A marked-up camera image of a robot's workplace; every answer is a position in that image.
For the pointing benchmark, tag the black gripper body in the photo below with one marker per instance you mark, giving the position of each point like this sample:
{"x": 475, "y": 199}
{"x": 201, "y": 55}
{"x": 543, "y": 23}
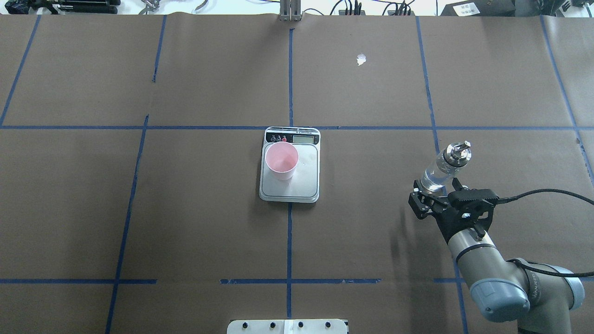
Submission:
{"x": 440, "y": 216}

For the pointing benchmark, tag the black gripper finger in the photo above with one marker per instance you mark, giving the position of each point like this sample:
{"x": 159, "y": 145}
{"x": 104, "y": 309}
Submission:
{"x": 421, "y": 201}
{"x": 457, "y": 186}

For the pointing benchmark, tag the clear glass sauce bottle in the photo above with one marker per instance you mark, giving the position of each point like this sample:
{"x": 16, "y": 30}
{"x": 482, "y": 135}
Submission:
{"x": 446, "y": 166}

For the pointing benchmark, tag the pink plastic cup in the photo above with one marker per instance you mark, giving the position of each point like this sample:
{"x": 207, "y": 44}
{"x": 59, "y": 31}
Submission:
{"x": 282, "y": 158}

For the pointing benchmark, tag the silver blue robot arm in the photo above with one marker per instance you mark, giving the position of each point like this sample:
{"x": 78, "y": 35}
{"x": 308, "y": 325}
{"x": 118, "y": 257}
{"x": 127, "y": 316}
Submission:
{"x": 537, "y": 296}

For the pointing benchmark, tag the grey kitchen scale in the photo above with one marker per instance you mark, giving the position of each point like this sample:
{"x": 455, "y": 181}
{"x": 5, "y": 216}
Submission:
{"x": 304, "y": 186}

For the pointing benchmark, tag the black box with label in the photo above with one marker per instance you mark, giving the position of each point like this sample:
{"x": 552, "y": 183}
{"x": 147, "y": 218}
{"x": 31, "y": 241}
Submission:
{"x": 486, "y": 8}

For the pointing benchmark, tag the black folded tripod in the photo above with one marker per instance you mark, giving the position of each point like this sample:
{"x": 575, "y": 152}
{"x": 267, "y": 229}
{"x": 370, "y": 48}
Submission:
{"x": 55, "y": 6}

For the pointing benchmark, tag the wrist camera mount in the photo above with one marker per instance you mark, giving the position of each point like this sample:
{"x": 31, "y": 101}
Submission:
{"x": 469, "y": 198}

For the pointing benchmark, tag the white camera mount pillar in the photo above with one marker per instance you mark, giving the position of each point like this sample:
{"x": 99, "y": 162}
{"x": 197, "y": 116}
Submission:
{"x": 289, "y": 326}

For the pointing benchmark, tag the aluminium frame post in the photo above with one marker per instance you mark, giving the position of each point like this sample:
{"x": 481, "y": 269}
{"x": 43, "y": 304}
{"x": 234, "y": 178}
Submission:
{"x": 290, "y": 10}

